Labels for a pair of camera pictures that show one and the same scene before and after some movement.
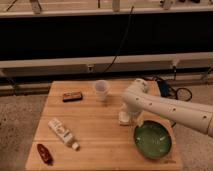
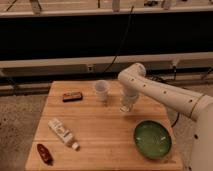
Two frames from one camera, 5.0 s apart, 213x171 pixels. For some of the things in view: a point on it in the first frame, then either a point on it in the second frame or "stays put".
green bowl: [154, 139] stays put
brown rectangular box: [72, 96] stays put
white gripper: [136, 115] → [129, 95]
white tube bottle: [63, 133] stays put
